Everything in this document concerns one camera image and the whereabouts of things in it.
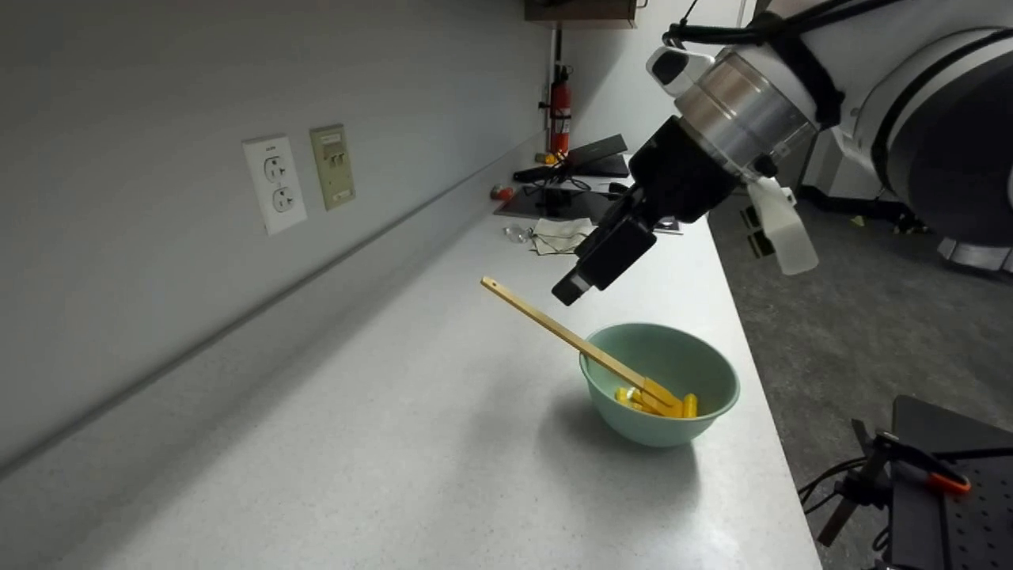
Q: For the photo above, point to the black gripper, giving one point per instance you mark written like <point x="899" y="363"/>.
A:
<point x="681" y="169"/>

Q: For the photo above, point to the wooden spatula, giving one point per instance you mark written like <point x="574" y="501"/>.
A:
<point x="559" y="330"/>

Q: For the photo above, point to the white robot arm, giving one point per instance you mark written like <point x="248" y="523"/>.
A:
<point x="927" y="116"/>

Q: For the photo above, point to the mint green bowl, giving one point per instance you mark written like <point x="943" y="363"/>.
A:
<point x="701" y="366"/>

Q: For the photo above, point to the beige cloth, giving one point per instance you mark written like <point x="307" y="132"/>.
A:
<point x="559" y="240"/>

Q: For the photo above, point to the black wedge shaped object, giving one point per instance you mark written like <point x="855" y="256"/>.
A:
<point x="588" y="157"/>

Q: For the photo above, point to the small red object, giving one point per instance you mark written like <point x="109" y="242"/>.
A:
<point x="505" y="195"/>

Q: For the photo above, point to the red fire extinguisher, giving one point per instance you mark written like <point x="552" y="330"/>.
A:
<point x="559" y="105"/>

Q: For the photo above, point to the yellow food pieces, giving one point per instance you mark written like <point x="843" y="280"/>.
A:
<point x="631" y="400"/>

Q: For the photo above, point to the black perforated platform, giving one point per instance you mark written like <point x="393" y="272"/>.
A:
<point x="949" y="527"/>

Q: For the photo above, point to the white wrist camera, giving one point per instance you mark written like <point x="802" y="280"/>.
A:
<point x="786" y="225"/>

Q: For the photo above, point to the beige wall switch plate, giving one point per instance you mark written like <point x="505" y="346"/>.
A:
<point x="332" y="167"/>

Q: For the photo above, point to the white wall power outlet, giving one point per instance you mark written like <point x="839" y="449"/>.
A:
<point x="275" y="184"/>

